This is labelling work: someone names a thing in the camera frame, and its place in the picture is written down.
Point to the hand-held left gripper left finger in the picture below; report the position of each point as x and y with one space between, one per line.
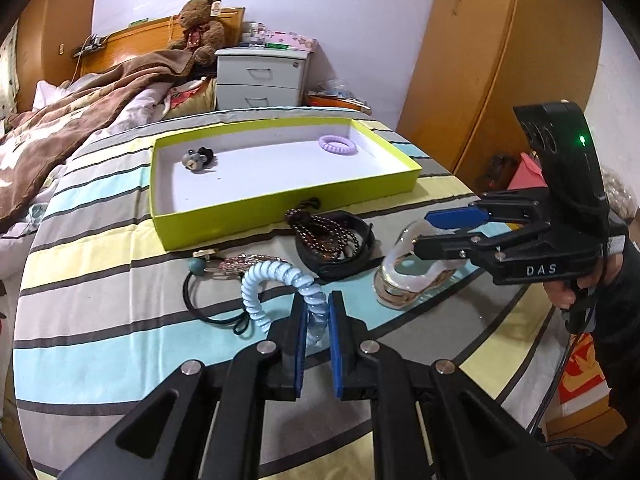
300 340

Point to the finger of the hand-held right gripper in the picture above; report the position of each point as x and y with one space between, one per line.
440 247
455 218

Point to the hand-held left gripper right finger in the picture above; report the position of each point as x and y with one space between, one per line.
336 345

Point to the clear pink hair claw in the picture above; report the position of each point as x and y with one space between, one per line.
400 285

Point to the black wristband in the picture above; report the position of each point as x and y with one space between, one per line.
340 270

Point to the pink rhinestone hair clip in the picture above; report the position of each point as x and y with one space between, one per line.
240 262

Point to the yellow-green shallow box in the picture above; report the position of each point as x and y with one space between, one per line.
280 210

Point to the grey bear hair clip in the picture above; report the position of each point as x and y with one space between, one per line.
192 160

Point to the person's right hand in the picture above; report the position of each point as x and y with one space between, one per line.
557 294

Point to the pink bucket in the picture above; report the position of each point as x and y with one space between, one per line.
527 175

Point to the large wooden wardrobe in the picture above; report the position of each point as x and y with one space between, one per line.
475 85

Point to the orange storage box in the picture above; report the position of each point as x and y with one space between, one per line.
335 102

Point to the white nightstand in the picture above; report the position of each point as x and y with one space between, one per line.
260 77

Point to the pink floral box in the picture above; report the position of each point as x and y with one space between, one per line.
292 40

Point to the red yellow pillow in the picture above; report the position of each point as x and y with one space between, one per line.
192 97

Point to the small bottles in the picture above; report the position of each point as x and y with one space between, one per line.
254 35

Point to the brown blanket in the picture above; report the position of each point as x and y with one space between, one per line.
75 125

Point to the brown teddy bear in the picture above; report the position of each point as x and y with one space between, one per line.
197 15

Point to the wooden headboard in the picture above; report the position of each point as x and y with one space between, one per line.
145 35

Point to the power strip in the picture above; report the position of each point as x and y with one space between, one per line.
90 46

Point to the patterned curtain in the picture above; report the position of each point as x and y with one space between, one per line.
7 80

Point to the narrow wooden wardrobe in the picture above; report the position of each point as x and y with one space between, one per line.
60 20

